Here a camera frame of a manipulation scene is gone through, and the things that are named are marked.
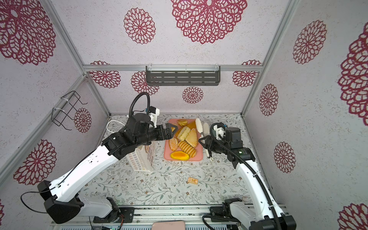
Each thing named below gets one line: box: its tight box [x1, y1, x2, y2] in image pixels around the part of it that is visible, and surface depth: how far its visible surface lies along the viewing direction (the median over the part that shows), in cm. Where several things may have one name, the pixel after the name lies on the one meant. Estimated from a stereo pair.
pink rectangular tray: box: [163, 118, 203, 161], surface depth 99 cm
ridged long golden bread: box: [178, 140, 197, 158], surface depth 97 cm
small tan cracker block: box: [187, 176, 199, 185], surface depth 86 cm
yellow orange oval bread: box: [170, 150, 191, 161], surface depth 94 cm
